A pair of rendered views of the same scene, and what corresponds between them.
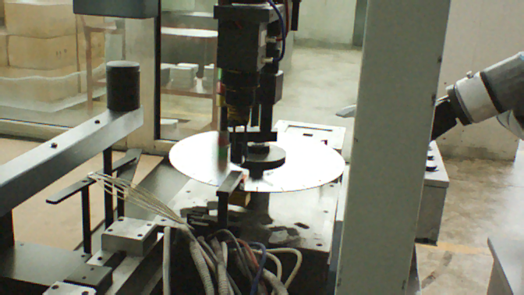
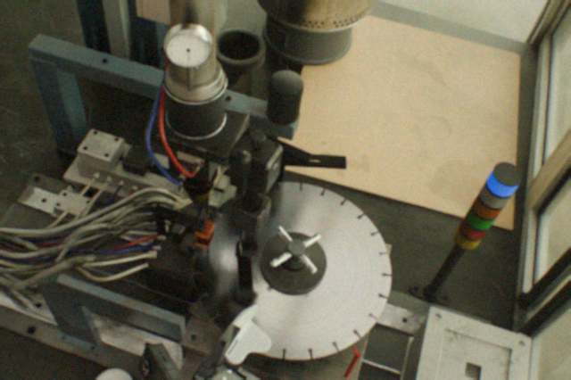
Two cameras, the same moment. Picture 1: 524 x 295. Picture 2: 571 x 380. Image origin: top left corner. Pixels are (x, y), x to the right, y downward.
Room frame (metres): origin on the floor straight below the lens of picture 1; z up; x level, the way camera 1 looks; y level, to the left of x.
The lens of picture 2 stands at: (0.90, -0.51, 1.86)
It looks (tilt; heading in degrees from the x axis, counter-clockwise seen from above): 54 degrees down; 88
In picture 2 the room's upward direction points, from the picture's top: 10 degrees clockwise
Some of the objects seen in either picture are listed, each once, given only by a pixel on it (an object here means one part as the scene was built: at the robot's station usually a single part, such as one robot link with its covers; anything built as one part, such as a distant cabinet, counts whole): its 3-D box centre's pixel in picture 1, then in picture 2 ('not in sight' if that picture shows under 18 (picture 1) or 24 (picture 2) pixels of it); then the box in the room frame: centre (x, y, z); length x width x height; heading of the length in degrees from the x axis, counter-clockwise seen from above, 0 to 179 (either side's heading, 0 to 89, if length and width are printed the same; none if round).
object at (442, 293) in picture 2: not in sight; (432, 291); (1.24, 0.07, 0.76); 0.09 x 0.03 x 0.03; 168
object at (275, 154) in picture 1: (257, 149); (293, 259); (0.95, -0.01, 0.96); 0.11 x 0.11 x 0.03
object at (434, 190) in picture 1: (412, 186); not in sight; (1.15, -0.38, 0.82); 0.28 x 0.11 x 0.15; 168
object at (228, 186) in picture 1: (230, 198); (183, 227); (0.76, 0.03, 0.95); 0.10 x 0.03 x 0.07; 168
